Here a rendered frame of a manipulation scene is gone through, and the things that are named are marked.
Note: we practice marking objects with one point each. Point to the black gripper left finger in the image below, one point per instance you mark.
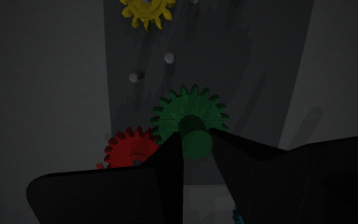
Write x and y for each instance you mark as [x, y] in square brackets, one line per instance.
[150, 193]

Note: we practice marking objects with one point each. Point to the green gear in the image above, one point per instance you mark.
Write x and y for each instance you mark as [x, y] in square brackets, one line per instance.
[191, 114]

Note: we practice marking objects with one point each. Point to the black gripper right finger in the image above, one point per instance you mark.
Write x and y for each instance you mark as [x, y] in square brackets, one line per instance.
[274, 186]

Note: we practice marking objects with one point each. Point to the red gear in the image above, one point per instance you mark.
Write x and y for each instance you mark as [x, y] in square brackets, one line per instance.
[125, 149]

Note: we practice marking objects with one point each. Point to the teal gear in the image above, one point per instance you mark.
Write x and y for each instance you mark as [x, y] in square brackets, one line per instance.
[237, 217]

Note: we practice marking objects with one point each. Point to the grey board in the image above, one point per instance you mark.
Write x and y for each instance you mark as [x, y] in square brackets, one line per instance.
[246, 51]

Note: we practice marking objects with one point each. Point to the yellow gear with black stripe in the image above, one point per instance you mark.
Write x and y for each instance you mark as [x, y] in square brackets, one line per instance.
[148, 12]

